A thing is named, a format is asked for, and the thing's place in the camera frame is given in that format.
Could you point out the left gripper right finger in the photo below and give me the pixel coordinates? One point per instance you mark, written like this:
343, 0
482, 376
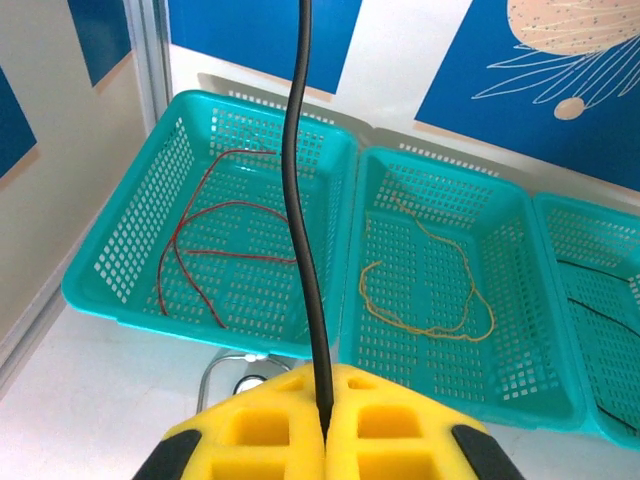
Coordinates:
425, 450

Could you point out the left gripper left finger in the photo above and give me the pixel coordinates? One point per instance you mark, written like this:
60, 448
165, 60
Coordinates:
240, 450

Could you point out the blue stethoscope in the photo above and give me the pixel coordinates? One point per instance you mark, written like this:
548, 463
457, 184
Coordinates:
250, 384

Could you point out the teal perforated plastic basket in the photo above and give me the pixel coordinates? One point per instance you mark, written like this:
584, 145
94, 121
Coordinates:
560, 350
525, 350
125, 240

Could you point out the aluminium side rail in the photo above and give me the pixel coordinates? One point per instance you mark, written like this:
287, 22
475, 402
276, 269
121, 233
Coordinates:
30, 332

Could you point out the aluminium frame post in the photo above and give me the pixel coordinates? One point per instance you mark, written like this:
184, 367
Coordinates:
150, 60

